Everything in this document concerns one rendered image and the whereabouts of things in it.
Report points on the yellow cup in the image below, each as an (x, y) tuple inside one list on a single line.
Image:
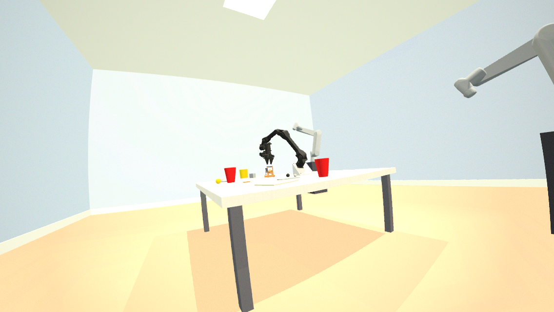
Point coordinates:
[(243, 174)]

